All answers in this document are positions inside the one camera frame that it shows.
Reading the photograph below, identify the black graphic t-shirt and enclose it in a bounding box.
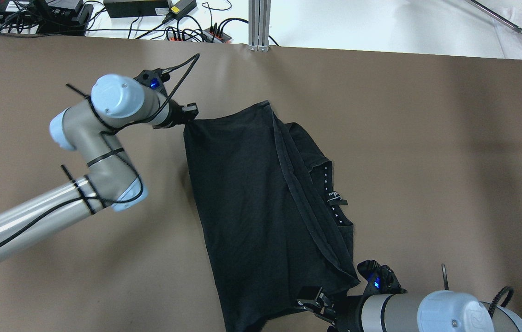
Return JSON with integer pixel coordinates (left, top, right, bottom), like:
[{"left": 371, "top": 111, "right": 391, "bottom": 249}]
[{"left": 184, "top": 101, "right": 359, "bottom": 332}]

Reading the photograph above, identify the grey mini computer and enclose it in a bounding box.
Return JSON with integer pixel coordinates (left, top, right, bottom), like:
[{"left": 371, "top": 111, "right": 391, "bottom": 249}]
[{"left": 0, "top": 0, "right": 94, "bottom": 36}]

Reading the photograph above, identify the black power adapter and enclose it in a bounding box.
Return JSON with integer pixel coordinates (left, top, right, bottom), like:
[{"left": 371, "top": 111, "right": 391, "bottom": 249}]
[{"left": 103, "top": 0, "right": 173, "bottom": 18}]

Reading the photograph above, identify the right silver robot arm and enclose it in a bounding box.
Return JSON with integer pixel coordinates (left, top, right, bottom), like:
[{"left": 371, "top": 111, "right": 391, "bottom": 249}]
[{"left": 297, "top": 260, "right": 522, "bottom": 332}]

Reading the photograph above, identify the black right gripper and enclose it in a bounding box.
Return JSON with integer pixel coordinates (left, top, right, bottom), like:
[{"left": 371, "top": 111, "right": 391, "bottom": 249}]
[{"left": 296, "top": 260, "right": 407, "bottom": 332}]

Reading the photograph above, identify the aluminium frame cage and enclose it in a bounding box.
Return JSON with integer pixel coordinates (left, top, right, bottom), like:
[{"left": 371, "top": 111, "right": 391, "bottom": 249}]
[{"left": 247, "top": 0, "right": 271, "bottom": 52}]

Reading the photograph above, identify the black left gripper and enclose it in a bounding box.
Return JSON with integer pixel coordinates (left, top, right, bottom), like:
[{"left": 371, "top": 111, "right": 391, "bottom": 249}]
[{"left": 134, "top": 69, "right": 199, "bottom": 129}]

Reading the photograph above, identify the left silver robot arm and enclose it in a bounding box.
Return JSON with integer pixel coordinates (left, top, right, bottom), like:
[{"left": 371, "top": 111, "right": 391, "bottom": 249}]
[{"left": 0, "top": 74, "right": 200, "bottom": 285}]

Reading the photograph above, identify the grey power strip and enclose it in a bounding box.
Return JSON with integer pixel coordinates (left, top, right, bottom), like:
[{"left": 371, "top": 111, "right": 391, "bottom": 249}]
[{"left": 162, "top": 27, "right": 233, "bottom": 44}]

